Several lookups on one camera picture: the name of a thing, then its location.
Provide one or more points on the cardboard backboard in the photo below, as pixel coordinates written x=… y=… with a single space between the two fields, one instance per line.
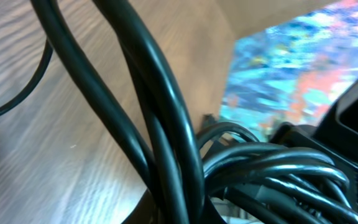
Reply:
x=247 y=17

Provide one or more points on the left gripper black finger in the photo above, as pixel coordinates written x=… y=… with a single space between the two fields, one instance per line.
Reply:
x=336 y=135

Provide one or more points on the colourful patterned cloth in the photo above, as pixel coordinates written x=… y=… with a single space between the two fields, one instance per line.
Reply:
x=292 y=71

